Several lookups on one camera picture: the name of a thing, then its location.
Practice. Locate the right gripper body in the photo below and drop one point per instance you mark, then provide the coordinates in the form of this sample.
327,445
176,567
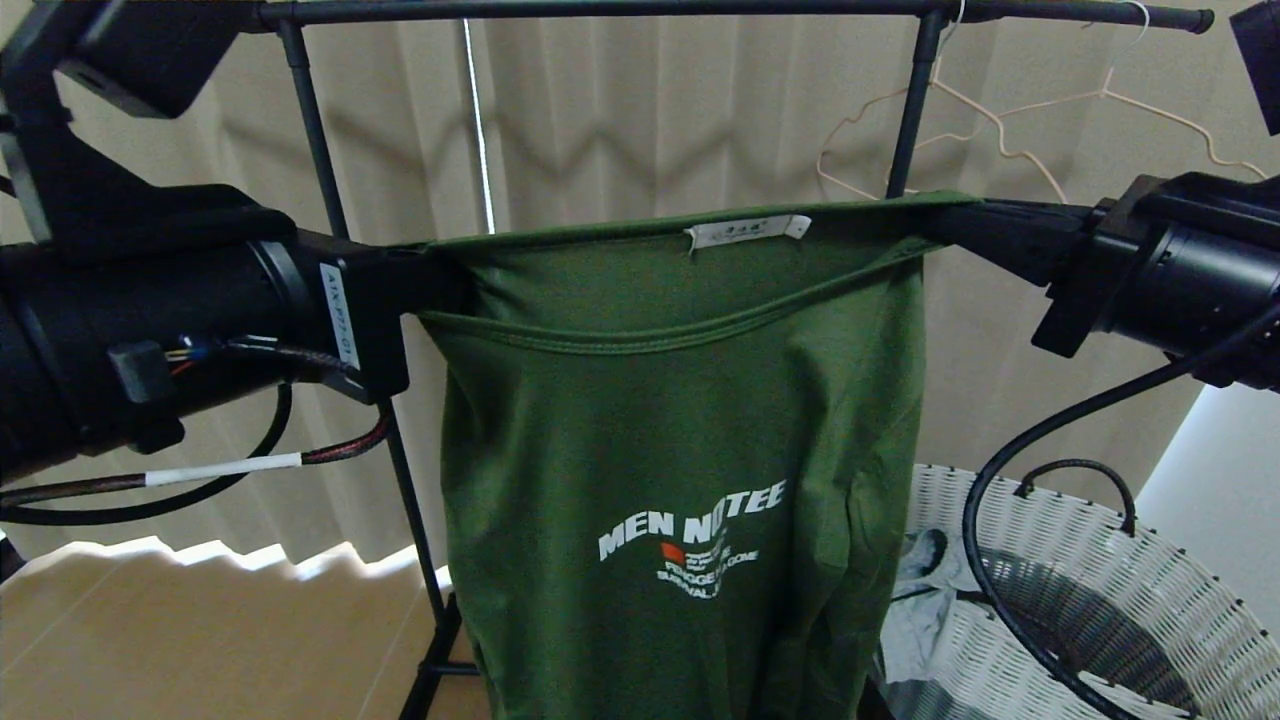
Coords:
1180,270

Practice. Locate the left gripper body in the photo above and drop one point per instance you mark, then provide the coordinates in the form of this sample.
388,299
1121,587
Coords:
200,300

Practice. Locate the pink clothes hanger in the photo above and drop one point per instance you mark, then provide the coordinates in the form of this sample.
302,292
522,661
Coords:
1160,113
1000,125

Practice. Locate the green printed t-shirt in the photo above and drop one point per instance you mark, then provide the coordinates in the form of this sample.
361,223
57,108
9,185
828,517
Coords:
680,420

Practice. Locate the white laundry basket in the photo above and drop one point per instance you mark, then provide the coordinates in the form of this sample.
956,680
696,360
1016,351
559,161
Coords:
1100,560

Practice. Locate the black clothes rack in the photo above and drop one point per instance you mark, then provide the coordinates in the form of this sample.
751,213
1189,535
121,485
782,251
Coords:
600,8

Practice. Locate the pale grey garment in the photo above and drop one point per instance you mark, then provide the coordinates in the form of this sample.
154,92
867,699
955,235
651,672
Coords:
925,620

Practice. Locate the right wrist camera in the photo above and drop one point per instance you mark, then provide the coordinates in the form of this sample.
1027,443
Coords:
1262,60

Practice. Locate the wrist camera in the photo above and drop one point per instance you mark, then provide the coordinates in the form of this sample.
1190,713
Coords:
1262,60
150,50

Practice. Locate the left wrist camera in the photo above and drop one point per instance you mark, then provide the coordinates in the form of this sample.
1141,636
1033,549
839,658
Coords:
150,50

